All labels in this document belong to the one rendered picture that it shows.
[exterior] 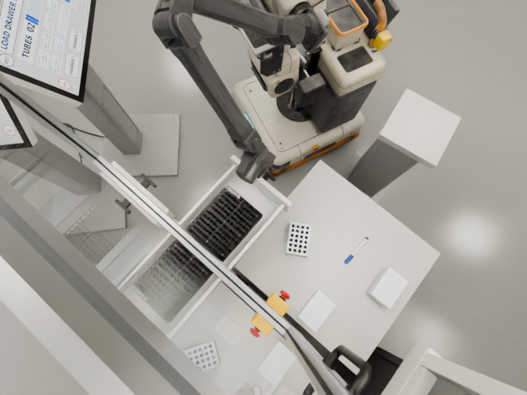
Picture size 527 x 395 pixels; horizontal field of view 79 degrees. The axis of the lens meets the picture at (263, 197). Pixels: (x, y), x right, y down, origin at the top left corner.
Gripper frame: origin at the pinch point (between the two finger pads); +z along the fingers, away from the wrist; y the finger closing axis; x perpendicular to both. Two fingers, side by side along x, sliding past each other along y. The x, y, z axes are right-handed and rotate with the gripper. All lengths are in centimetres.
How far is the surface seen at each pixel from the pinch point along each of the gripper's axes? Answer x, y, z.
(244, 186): -1.9, 8.5, 5.5
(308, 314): 47, 32, 9
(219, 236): 3.8, 29.3, -2.0
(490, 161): 105, -123, 98
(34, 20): -91, 10, -21
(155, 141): -85, 9, 86
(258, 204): 6.8, 10.6, 5.3
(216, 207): -3.6, 21.6, -1.8
